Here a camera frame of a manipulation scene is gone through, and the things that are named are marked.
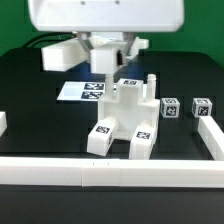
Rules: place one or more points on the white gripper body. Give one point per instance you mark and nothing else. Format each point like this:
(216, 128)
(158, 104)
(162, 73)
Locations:
(107, 15)

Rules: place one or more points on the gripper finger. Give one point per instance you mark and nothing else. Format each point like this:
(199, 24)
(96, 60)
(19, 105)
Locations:
(124, 51)
(84, 40)

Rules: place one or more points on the white chair seat part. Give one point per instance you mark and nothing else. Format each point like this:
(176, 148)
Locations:
(132, 104)

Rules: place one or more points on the white tagged cube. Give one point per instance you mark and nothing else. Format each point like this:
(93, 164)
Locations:
(170, 107)
(201, 107)

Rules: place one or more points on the white chair back frame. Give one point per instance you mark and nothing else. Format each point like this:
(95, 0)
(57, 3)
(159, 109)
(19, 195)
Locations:
(106, 57)

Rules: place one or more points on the white left fence bar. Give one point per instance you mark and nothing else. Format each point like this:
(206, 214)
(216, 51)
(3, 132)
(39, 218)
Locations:
(3, 122)

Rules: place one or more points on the white fence bar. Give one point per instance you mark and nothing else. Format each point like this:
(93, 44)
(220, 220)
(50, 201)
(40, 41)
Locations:
(111, 172)
(3, 122)
(212, 136)

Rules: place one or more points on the white right fence bar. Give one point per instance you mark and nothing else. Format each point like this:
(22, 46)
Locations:
(212, 136)

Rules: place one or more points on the white front fence bar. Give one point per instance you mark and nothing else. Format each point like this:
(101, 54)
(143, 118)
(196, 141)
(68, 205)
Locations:
(111, 172)

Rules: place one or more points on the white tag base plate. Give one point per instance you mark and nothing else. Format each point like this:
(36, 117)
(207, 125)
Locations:
(81, 91)

